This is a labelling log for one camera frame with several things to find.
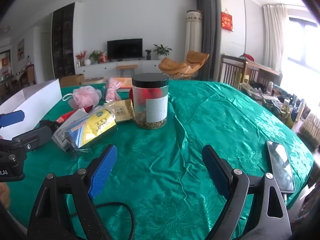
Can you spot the window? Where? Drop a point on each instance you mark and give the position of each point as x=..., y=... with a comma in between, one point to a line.
x=303, y=42

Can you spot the brown cardboard box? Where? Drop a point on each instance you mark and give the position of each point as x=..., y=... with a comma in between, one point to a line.
x=71, y=80

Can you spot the large potted plant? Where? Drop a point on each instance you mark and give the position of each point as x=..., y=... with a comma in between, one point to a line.
x=162, y=50

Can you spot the dark crinkled object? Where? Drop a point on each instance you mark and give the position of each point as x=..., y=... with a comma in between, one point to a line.
x=47, y=124

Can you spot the orange book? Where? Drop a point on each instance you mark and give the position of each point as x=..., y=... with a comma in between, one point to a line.
x=125, y=82

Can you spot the smartphone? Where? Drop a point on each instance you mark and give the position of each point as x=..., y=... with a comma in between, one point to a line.
x=280, y=165

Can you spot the grey curtain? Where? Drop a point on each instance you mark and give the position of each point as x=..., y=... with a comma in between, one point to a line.
x=208, y=30

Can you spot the pink bath loofah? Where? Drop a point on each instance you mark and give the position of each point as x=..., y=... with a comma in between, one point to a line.
x=83, y=96

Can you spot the pink plastic packet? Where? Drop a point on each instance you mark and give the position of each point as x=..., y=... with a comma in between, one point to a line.
x=112, y=90

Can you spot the framed wall painting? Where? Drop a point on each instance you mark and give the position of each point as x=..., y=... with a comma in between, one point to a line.
x=20, y=50

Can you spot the red cloth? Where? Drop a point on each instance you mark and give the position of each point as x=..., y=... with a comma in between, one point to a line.
x=247, y=56

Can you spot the beige tissue pack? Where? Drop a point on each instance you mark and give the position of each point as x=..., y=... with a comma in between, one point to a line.
x=123, y=111

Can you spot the red wall hanging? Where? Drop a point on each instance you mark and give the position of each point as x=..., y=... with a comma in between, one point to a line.
x=227, y=21

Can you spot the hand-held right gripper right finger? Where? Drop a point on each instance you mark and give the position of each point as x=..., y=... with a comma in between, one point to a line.
x=215, y=172

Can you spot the wooden chair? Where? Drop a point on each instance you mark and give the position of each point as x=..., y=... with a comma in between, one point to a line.
x=232, y=67

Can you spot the red yarn ball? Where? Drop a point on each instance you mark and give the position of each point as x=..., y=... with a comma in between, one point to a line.
x=130, y=98

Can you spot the dark display cabinet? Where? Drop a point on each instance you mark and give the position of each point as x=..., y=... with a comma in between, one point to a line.
x=63, y=42

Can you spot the flat screen television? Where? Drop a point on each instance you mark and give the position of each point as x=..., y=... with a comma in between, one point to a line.
x=125, y=49

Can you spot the wooden dining table set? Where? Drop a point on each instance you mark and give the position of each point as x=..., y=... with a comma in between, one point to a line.
x=28, y=75

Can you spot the cluttered wooden desk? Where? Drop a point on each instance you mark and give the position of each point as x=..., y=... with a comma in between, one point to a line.
x=270, y=92

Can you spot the wooden stool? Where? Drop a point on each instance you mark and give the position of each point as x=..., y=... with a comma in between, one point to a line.
x=126, y=66

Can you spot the red flower arrangement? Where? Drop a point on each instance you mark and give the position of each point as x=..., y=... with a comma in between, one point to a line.
x=81, y=55

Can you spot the person's left hand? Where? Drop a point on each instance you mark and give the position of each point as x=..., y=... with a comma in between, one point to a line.
x=3, y=193

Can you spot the wicker basket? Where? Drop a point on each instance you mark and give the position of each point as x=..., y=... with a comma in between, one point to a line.
x=311, y=130

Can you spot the green plant with red ornaments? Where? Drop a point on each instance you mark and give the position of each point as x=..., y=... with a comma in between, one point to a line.
x=95, y=55

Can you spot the white round vase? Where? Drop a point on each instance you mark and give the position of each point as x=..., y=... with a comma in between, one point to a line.
x=87, y=62

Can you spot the small potted plant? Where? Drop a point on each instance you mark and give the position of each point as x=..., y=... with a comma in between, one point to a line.
x=148, y=53

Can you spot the green satin tablecloth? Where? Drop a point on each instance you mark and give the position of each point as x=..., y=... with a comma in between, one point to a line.
x=175, y=142

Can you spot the round beige cushion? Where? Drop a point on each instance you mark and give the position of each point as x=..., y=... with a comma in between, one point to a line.
x=92, y=80

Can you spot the red gift box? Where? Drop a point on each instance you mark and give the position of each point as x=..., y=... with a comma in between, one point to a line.
x=103, y=59

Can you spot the clear jar with black lid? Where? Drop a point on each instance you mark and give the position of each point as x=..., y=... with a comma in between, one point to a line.
x=140, y=97

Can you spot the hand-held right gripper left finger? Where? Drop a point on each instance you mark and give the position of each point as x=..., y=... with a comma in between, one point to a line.
x=103, y=172

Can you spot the yellow and blue packet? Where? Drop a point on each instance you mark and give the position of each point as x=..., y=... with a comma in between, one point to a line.
x=95, y=127

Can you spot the white standing air conditioner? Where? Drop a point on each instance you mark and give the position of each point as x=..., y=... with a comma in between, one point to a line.
x=194, y=35

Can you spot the white cardboard box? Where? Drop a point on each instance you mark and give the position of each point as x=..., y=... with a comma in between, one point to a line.
x=37, y=97

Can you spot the white curtain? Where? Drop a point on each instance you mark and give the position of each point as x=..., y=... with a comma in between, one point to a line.
x=275, y=35

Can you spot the long red packet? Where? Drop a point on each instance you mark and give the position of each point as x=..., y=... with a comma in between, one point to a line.
x=64, y=117

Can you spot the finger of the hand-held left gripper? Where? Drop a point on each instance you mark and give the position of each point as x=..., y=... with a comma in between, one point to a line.
x=12, y=118
x=37, y=136

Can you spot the orange lounge chair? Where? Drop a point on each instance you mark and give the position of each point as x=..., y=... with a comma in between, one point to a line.
x=175, y=66

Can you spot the white television cabinet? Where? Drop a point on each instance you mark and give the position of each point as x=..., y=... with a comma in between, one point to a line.
x=105, y=67

